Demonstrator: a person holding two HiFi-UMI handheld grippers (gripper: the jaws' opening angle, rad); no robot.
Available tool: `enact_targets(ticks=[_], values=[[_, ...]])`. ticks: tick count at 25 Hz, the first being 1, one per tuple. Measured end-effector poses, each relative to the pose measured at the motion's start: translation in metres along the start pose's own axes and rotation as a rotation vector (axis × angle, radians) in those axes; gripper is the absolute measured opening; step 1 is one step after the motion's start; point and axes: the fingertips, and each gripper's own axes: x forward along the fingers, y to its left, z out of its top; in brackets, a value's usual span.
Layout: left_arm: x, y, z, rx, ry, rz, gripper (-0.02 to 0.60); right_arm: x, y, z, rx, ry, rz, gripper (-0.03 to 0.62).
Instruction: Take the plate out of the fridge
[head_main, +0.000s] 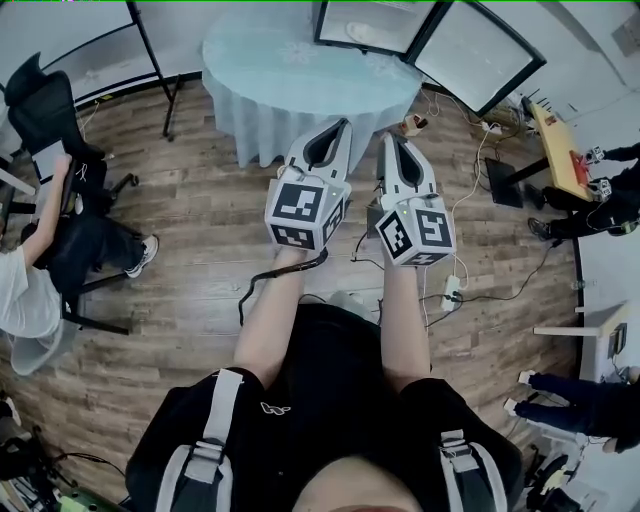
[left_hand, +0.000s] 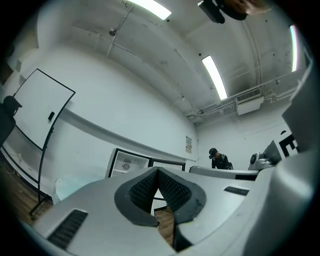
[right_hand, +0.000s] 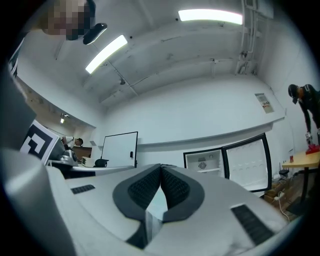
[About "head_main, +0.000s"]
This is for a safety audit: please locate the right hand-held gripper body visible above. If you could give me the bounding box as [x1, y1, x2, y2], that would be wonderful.
[374, 192, 457, 269]

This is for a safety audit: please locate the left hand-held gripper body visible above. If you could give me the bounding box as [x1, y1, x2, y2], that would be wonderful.
[264, 165, 352, 251]

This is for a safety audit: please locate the person's right forearm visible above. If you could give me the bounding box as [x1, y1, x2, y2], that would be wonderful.
[379, 262, 434, 396]

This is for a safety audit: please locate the person's left forearm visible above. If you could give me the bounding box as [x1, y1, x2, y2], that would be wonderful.
[233, 247, 329, 391]

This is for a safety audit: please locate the black framed panel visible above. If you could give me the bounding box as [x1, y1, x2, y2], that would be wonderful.
[405, 0, 549, 119]

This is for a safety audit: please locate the round table light blue tablecloth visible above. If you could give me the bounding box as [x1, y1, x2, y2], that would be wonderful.
[201, 7, 422, 169]

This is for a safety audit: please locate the black flat monitor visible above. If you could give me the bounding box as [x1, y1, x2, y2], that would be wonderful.
[484, 157, 525, 209]

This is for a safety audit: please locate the person's white shoe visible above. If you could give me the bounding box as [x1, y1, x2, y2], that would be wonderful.
[327, 291, 377, 324]

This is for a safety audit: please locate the yellow table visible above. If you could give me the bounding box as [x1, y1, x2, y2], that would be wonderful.
[509, 99, 602, 202]

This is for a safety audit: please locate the red object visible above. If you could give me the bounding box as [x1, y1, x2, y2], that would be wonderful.
[572, 152, 595, 185]

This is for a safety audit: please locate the black framed whiteboard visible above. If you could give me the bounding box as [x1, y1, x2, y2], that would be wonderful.
[38, 0, 185, 143]

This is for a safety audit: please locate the person's black shirt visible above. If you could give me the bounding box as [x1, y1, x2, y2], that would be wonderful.
[124, 299, 525, 512]

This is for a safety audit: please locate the white shelf unit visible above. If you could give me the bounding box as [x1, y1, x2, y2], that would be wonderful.
[532, 299, 632, 382]

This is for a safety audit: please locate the grey tablet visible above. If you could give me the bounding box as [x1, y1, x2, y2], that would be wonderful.
[30, 139, 69, 184]

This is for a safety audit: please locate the black office chair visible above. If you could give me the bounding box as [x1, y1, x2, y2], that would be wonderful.
[0, 52, 141, 336]

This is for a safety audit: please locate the black and yellow equipment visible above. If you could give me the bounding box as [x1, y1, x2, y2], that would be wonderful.
[522, 443, 595, 512]

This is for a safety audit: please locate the thick black cable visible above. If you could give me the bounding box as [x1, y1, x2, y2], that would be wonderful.
[237, 247, 330, 327]

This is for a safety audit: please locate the grey harness strap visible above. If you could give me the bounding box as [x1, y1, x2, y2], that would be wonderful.
[155, 367, 246, 512]
[437, 428, 512, 512]

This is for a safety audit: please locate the black equipment with cables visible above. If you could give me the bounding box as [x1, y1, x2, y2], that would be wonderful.
[0, 392, 129, 512]

